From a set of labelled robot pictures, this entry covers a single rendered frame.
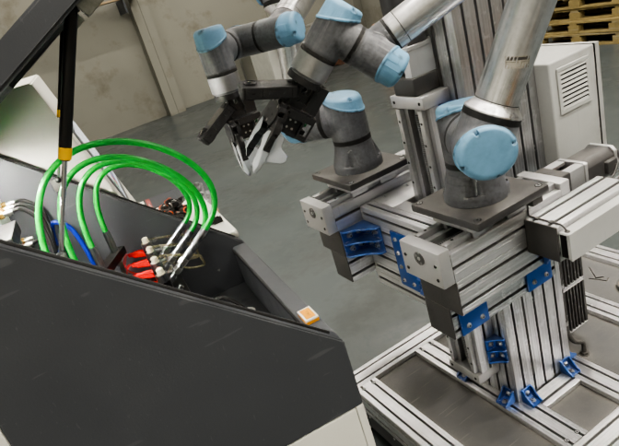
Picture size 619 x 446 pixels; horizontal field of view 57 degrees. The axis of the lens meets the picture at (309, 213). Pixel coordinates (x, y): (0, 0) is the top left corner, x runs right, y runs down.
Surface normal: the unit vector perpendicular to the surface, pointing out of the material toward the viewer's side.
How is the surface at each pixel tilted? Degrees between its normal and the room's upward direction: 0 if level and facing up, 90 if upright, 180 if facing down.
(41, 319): 90
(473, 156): 97
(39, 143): 90
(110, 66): 90
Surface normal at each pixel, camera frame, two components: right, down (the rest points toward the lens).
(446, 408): -0.27, -0.89
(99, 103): 0.48, 0.21
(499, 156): -0.06, 0.51
